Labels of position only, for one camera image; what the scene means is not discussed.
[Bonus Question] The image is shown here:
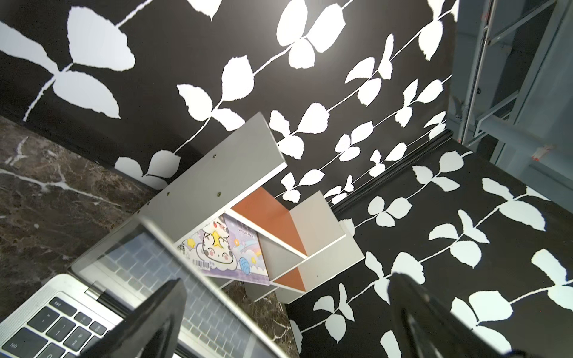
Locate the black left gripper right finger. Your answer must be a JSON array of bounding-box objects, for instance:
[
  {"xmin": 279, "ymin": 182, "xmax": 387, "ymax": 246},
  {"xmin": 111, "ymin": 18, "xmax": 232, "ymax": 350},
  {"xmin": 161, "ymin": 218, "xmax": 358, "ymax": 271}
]
[{"xmin": 388, "ymin": 273, "xmax": 534, "ymax": 357}]

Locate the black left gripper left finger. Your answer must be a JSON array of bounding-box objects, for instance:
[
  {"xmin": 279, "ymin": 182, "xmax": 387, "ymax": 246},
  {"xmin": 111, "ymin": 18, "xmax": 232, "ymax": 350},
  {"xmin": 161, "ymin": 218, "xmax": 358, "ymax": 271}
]
[{"xmin": 80, "ymin": 279, "xmax": 187, "ymax": 358}]

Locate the silver laptop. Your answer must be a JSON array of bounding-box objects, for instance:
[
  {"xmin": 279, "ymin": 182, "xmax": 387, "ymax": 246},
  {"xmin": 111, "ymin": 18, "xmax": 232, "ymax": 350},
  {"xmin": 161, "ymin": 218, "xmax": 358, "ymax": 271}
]
[{"xmin": 1, "ymin": 217, "xmax": 284, "ymax": 357}]

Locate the pastel cartoon children's book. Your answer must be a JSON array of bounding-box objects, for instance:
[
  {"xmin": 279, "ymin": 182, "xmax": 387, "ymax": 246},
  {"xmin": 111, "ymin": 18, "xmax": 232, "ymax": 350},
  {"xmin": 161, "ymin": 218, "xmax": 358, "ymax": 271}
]
[{"xmin": 175, "ymin": 214, "xmax": 270, "ymax": 286}]

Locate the white shelf with orange boards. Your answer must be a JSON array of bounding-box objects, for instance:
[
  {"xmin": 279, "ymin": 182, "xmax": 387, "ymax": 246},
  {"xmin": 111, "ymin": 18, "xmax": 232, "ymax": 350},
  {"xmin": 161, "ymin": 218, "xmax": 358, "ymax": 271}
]
[{"xmin": 138, "ymin": 114, "xmax": 365, "ymax": 304}]

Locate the grey metal frame rack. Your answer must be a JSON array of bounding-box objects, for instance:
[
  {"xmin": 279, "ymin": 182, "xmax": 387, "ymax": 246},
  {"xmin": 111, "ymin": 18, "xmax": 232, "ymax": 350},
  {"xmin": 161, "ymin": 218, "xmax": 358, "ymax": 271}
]
[{"xmin": 448, "ymin": 1, "xmax": 572, "ymax": 209}]

